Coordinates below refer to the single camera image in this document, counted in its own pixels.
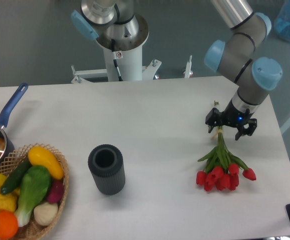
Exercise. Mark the red tulip bouquet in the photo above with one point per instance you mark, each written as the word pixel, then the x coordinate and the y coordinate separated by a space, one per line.
pixel 222 167

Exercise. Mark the dark grey ribbed vase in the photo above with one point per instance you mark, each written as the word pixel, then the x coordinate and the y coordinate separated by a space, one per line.
pixel 106 165

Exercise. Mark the blue handled saucepan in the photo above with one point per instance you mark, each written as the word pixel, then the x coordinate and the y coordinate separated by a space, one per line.
pixel 6 146

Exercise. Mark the white clamp post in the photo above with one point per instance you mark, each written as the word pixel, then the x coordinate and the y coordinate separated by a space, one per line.
pixel 188 70

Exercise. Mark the woven wicker basket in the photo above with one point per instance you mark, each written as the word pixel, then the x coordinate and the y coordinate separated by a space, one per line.
pixel 34 231

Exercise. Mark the white frame bracket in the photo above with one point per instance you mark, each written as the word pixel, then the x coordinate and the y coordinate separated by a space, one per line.
pixel 89 74

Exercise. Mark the orange fruit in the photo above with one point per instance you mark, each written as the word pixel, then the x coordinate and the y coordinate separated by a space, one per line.
pixel 8 225

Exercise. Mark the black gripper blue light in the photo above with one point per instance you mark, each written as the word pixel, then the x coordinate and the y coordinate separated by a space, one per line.
pixel 233 116

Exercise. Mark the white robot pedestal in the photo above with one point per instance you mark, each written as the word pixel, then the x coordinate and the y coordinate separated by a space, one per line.
pixel 122 46

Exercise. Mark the green bok choy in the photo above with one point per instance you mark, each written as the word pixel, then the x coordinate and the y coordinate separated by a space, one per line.
pixel 33 189

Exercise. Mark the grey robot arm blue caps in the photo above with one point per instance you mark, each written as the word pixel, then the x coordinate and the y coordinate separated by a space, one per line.
pixel 232 59

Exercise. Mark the white garlic bulb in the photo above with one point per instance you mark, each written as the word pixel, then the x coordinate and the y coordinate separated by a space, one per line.
pixel 45 213

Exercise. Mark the dark green cucumber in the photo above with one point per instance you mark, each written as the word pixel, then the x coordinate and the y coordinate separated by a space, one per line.
pixel 13 181

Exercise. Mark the yellow squash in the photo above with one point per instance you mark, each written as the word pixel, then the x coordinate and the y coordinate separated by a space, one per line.
pixel 39 156

